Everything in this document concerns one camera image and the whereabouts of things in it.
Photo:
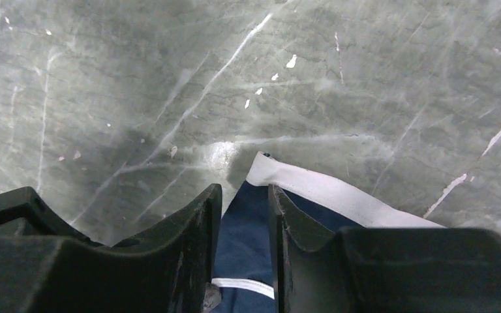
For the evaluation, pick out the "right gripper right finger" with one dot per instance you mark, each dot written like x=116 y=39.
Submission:
x=380 y=269

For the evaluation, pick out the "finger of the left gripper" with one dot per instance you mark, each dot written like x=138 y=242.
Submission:
x=24 y=212

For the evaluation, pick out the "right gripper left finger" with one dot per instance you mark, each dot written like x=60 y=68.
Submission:
x=165 y=268

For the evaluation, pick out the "navy white underwear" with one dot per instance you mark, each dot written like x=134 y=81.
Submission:
x=243 y=269

